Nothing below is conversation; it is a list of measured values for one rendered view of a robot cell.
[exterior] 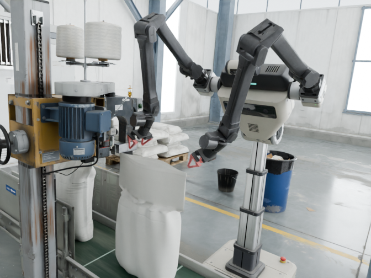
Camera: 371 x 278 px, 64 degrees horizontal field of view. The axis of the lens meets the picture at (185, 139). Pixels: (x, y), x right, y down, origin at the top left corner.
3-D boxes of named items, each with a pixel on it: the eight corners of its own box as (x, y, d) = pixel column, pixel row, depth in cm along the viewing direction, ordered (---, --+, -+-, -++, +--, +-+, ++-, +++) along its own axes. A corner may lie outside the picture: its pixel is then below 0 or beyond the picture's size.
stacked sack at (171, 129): (184, 134, 527) (184, 126, 524) (168, 137, 492) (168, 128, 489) (155, 128, 565) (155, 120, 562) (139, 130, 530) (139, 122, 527)
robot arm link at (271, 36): (282, 20, 92) (261, 8, 98) (253, 55, 96) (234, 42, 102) (322, 76, 125) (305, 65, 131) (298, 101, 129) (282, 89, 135)
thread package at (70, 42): (91, 60, 154) (91, 26, 151) (65, 58, 143) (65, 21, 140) (74, 59, 163) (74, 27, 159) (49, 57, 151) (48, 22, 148)
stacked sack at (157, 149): (169, 153, 485) (169, 144, 482) (142, 160, 432) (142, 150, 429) (149, 148, 509) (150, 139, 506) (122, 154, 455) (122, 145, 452)
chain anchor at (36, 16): (46, 26, 129) (45, 11, 127) (34, 25, 125) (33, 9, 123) (42, 27, 130) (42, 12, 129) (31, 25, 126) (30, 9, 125)
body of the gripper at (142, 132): (130, 133, 155) (135, 121, 151) (143, 129, 163) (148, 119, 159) (138, 140, 152) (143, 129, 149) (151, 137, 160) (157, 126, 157)
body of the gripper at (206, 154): (194, 151, 132) (205, 142, 127) (206, 146, 140) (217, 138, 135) (202, 164, 130) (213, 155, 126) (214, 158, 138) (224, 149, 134)
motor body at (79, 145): (101, 157, 137) (102, 103, 131) (72, 164, 124) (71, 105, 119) (81, 151, 145) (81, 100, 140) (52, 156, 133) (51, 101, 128)
